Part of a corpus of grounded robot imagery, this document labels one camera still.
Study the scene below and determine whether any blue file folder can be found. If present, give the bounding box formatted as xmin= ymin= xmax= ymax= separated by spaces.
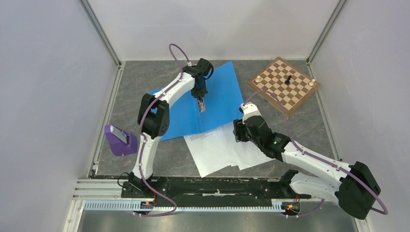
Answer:
xmin=161 ymin=61 xmax=244 ymax=141

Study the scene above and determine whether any cream chess piece right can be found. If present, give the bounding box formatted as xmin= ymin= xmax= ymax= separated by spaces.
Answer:
xmin=309 ymin=79 xmax=316 ymax=87

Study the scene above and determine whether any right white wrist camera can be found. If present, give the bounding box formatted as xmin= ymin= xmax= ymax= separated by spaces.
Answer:
xmin=239 ymin=102 xmax=261 ymax=124

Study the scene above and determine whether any black chess piece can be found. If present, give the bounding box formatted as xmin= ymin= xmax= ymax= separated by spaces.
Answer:
xmin=284 ymin=75 xmax=292 ymax=85

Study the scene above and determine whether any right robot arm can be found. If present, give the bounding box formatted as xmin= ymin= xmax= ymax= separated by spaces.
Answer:
xmin=233 ymin=116 xmax=388 ymax=220

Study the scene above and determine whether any wooden chessboard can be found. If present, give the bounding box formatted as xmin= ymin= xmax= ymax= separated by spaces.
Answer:
xmin=247 ymin=57 xmax=321 ymax=117

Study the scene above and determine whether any purple camera stand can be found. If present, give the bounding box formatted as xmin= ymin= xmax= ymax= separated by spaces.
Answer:
xmin=104 ymin=125 xmax=138 ymax=156

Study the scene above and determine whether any printed white paper sheet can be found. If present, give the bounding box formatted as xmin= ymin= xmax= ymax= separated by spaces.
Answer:
xmin=184 ymin=127 xmax=237 ymax=177

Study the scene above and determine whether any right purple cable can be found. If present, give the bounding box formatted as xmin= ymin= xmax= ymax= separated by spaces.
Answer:
xmin=242 ymin=89 xmax=389 ymax=218

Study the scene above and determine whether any slotted cable duct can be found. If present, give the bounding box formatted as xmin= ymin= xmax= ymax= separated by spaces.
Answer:
xmin=83 ymin=200 xmax=296 ymax=213

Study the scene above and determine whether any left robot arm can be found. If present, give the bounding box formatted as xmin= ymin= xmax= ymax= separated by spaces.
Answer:
xmin=128 ymin=58 xmax=214 ymax=197

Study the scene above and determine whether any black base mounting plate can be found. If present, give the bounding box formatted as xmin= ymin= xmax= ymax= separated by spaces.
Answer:
xmin=121 ymin=176 xmax=311 ymax=207

